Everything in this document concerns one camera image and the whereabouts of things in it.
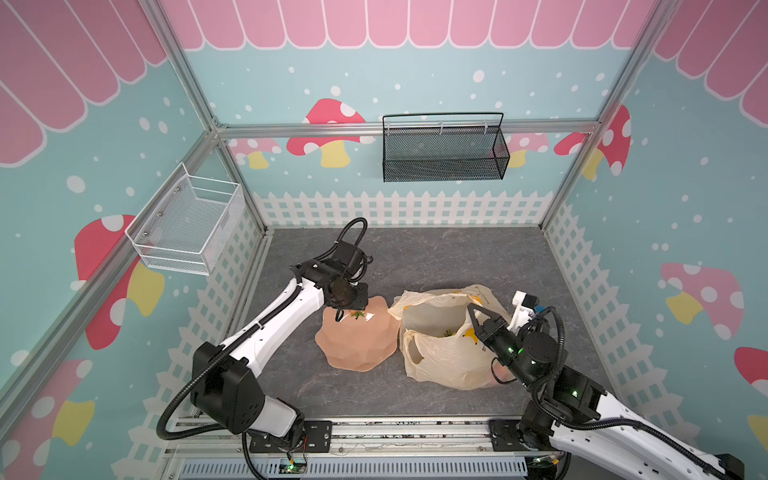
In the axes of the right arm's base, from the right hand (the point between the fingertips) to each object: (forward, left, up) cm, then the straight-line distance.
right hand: (465, 307), depth 67 cm
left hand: (+7, +26, -12) cm, 30 cm away
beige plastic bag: (-5, +6, -6) cm, 10 cm away
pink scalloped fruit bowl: (+3, +26, -25) cm, 36 cm away
